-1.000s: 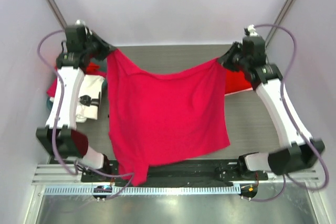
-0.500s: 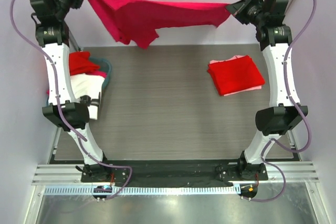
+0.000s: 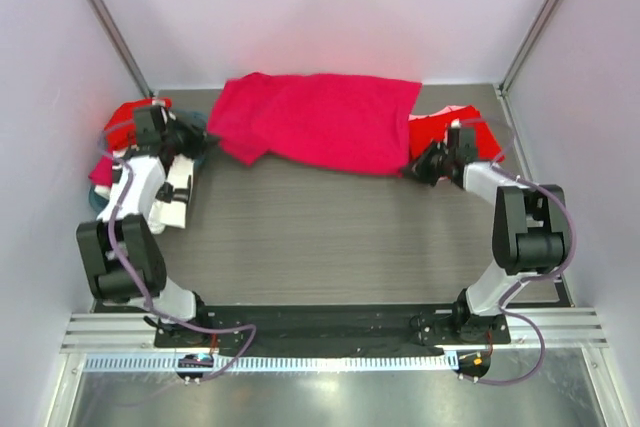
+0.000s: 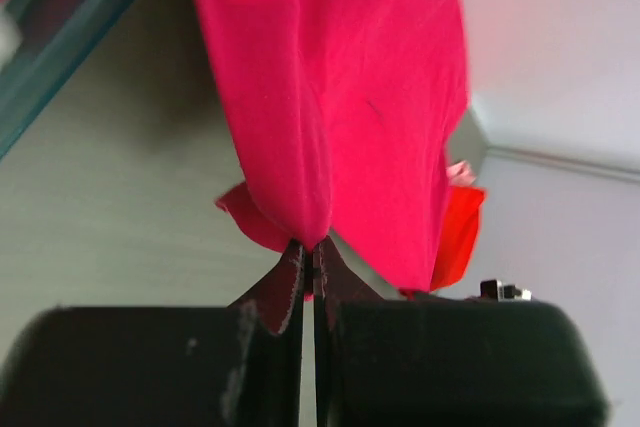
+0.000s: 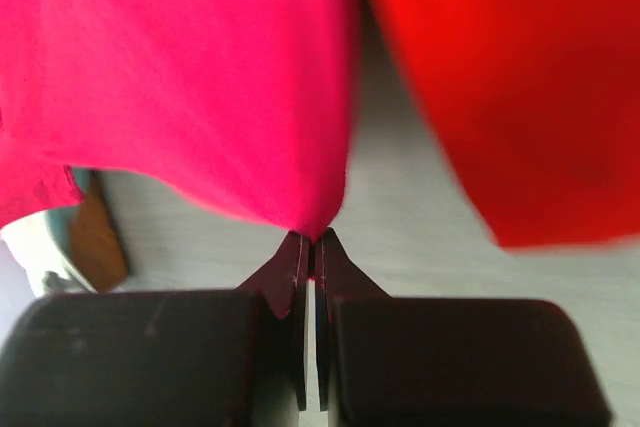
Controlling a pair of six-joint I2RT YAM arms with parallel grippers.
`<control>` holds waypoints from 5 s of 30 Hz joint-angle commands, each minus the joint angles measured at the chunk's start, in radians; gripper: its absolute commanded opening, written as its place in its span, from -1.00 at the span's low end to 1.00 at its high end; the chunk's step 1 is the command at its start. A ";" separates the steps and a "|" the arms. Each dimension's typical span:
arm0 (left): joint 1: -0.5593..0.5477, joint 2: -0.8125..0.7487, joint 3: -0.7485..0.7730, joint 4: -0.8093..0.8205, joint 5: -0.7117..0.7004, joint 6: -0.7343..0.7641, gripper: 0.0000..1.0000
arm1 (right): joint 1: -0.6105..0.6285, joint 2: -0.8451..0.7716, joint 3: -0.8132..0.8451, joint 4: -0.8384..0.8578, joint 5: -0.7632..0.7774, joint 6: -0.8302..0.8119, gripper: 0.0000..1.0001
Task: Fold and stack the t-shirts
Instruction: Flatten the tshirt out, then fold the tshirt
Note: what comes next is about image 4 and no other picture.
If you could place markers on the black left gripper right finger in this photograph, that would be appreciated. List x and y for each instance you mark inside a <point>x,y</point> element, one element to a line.
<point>333,284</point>

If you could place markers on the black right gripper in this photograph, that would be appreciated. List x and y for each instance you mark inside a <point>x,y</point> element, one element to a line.
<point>494,290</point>

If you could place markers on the folded light pink t shirt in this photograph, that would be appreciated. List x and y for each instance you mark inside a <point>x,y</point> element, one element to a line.
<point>461,174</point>

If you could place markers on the teal laundry basket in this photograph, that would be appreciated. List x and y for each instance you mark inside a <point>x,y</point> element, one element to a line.
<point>57,35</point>

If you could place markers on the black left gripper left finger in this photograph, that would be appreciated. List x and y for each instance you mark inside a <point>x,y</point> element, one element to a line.
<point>264,388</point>

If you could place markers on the folded red t shirt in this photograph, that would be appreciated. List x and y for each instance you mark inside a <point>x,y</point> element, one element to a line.
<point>458,237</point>

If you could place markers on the magenta pink t shirt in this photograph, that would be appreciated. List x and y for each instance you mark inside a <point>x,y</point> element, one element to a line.
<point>340,112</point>

